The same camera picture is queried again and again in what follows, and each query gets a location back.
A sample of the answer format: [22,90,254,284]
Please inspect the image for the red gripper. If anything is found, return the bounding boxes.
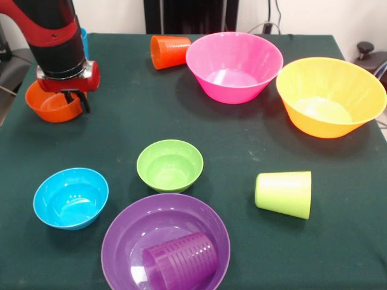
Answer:
[36,60,100,114]

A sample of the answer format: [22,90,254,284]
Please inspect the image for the orange plastic bowl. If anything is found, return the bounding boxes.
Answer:
[25,80,88,124]

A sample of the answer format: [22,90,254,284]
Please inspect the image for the blue plastic bowl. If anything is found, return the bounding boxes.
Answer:
[33,167,110,231]

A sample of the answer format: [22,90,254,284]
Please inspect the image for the orange plastic cup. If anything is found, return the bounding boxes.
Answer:
[150,34,193,70]

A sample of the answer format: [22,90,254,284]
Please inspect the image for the green plastic bowl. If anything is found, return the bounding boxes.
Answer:
[136,139,204,194]

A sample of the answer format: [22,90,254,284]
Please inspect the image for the purple plastic bowl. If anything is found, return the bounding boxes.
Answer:
[100,193,232,290]

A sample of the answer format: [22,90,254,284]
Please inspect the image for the purple plastic cup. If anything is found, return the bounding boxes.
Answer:
[142,231,219,290]

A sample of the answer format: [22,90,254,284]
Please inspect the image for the lime green plastic cup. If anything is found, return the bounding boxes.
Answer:
[254,170,313,220]

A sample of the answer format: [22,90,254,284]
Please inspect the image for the blue plastic cup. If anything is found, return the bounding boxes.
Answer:
[80,27,91,61]

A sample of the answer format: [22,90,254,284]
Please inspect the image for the grey chair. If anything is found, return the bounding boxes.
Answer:
[0,22,39,97]

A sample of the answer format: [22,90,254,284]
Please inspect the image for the pink plastic bowl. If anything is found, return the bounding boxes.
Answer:
[185,31,284,105]

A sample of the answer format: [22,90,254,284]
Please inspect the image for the yellow plastic bowl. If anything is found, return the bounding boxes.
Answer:
[275,57,387,140]

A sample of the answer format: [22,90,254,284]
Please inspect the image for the dark green tablecloth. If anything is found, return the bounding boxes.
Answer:
[0,32,387,290]

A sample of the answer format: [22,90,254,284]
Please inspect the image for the black chair armrest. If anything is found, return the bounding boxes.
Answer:
[355,41,387,82]

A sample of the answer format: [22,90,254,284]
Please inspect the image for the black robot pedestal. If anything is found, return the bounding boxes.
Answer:
[144,0,239,34]

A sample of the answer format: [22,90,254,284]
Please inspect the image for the black hanging cable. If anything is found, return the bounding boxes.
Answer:
[274,0,284,34]

